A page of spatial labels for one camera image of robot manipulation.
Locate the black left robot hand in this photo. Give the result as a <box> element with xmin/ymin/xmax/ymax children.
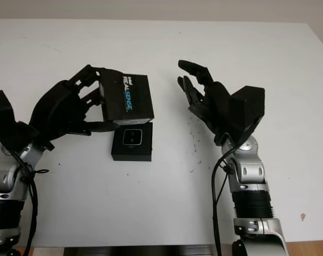
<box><xmin>27</xmin><ymin>63</ymin><xmax>119</xmax><ymax>153</ymax></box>

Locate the black RealSense box lid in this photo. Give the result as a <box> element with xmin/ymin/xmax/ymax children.
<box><xmin>98</xmin><ymin>68</ymin><xmax>155</xmax><ymax>126</ymax></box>

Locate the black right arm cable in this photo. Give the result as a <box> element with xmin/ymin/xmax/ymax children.
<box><xmin>210</xmin><ymin>143</ymin><xmax>238</xmax><ymax>256</ymax></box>

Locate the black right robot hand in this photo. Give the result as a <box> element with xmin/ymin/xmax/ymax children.
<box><xmin>177</xmin><ymin>59</ymin><xmax>245</xmax><ymax>147</ymax></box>

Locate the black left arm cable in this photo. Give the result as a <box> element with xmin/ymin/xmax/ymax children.
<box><xmin>6</xmin><ymin>149</ymin><xmax>50</xmax><ymax>256</ymax></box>

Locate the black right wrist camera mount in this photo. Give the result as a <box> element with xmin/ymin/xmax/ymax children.
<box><xmin>229</xmin><ymin>85</ymin><xmax>266</xmax><ymax>146</ymax></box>

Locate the black camera box base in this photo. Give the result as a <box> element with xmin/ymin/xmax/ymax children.
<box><xmin>111</xmin><ymin>121</ymin><xmax>154</xmax><ymax>162</ymax></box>

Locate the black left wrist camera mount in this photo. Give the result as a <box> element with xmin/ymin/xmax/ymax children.
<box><xmin>0</xmin><ymin>90</ymin><xmax>41</xmax><ymax>158</ymax></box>

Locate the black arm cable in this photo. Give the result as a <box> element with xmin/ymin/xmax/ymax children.
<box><xmin>6</xmin><ymin>149</ymin><xmax>50</xmax><ymax>256</ymax></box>
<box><xmin>210</xmin><ymin>143</ymin><xmax>238</xmax><ymax>256</ymax></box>

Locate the small silver depth camera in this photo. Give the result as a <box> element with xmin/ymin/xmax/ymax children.
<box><xmin>122</xmin><ymin>129</ymin><xmax>144</xmax><ymax>147</ymax></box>

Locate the dark robot torso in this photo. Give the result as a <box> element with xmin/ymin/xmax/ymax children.
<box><xmin>64</xmin><ymin>244</ymin><xmax>231</xmax><ymax>256</ymax></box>

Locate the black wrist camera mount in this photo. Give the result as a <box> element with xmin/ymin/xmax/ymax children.
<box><xmin>229</xmin><ymin>85</ymin><xmax>266</xmax><ymax>146</ymax></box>
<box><xmin>0</xmin><ymin>90</ymin><xmax>41</xmax><ymax>158</ymax></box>

